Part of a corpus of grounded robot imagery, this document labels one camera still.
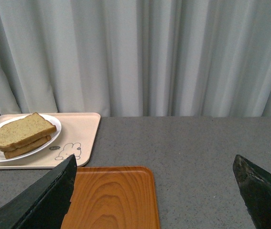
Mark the grey curtain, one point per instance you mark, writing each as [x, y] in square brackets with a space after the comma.
[136, 57]

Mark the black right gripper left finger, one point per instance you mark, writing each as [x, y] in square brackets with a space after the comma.
[44, 204]

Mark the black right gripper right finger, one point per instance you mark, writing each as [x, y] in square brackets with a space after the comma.
[255, 188]

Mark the bread slice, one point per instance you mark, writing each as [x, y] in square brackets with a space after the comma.
[27, 148]
[21, 132]

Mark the pink rabbit tray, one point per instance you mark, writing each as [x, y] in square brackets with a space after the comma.
[75, 135]

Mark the brown wooden tray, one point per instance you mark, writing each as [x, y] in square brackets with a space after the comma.
[113, 198]

